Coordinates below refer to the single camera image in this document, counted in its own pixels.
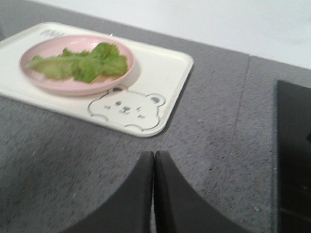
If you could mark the cream bear print tray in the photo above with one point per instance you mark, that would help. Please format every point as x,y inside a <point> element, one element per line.
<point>138,103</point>

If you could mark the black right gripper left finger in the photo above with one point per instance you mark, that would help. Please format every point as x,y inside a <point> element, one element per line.
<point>128,210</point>

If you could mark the pink round plate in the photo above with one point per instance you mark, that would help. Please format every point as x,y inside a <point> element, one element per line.
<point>76,44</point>

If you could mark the green lettuce leaf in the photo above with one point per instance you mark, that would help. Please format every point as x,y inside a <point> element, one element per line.
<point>84,66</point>

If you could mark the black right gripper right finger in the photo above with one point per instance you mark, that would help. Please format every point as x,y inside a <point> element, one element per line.
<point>179,208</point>

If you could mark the black glass gas stove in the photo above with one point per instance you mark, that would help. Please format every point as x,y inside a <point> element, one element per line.
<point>294,157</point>

